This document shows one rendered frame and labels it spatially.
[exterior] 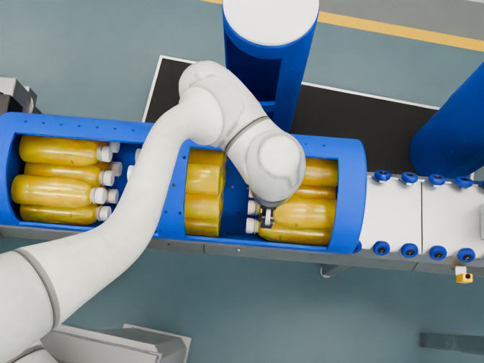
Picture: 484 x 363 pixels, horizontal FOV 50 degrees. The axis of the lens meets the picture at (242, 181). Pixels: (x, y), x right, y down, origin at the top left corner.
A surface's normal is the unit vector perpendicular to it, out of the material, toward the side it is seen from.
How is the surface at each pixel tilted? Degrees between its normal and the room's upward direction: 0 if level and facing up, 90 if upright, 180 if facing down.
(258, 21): 0
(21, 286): 46
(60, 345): 4
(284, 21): 0
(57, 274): 51
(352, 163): 16
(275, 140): 8
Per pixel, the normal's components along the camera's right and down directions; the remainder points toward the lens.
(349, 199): -0.02, 0.01
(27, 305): 0.81, -0.15
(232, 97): 0.43, -0.45
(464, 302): 0.00, -0.26
